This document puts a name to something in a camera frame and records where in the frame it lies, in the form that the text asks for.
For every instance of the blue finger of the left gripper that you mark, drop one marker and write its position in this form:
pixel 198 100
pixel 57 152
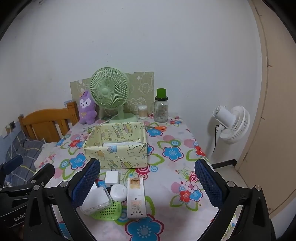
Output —
pixel 11 165

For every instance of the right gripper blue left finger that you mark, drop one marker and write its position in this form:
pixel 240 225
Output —
pixel 82 182

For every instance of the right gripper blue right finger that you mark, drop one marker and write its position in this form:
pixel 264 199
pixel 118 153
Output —
pixel 212 189

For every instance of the clear plastic box white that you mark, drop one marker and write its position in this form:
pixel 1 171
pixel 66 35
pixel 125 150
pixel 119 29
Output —
pixel 97 199

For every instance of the white cube charger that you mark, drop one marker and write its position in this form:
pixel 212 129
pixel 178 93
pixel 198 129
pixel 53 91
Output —
pixel 111 178

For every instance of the white oval earbuds case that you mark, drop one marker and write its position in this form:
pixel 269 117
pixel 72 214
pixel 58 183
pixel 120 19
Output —
pixel 118 192

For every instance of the green perforated speaker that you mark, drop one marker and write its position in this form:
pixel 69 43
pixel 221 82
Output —
pixel 111 213

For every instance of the white long rectangular box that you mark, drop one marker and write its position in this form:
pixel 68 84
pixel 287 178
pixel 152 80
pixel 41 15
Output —
pixel 136 207

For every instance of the grey plaid bedding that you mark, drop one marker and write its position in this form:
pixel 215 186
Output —
pixel 28 149

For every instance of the floral tablecloth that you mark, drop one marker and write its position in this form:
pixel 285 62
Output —
pixel 176 203

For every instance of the wooden chair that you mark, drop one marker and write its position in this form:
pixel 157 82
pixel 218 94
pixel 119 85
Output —
pixel 48 124

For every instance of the yellow cartoon fabric box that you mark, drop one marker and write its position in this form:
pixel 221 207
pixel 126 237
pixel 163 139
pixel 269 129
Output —
pixel 118 145

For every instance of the white standing fan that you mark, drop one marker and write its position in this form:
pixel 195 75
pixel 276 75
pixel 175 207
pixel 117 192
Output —
pixel 232 126

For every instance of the purple plush toy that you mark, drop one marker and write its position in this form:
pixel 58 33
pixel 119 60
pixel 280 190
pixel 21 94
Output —
pixel 87 108

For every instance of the glass jar green lid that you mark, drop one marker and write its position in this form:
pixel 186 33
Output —
pixel 161 106

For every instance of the cotton swab container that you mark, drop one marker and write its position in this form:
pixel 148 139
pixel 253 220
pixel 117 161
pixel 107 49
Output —
pixel 142 111

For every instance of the green desk fan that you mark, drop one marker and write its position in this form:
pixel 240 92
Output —
pixel 110 89

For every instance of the beige cartoon board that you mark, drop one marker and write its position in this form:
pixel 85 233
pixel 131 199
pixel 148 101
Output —
pixel 141 91

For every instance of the orange handled scissors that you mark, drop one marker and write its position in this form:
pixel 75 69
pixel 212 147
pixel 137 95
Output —
pixel 159 128

